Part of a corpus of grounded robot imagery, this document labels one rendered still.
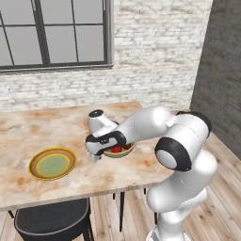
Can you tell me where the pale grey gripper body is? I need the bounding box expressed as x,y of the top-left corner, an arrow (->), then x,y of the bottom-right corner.
87,151 -> 104,164

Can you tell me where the green rimmed brown bowl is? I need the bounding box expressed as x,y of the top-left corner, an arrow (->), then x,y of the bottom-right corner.
103,141 -> 137,159

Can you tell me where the yellow rimmed green plate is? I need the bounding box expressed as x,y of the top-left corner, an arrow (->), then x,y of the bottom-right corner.
28,147 -> 78,182

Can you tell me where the black round stool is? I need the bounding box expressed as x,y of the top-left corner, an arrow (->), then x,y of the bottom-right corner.
13,197 -> 95,241

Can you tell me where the dark framed window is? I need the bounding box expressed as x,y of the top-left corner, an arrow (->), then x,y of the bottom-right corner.
0,0 -> 115,75

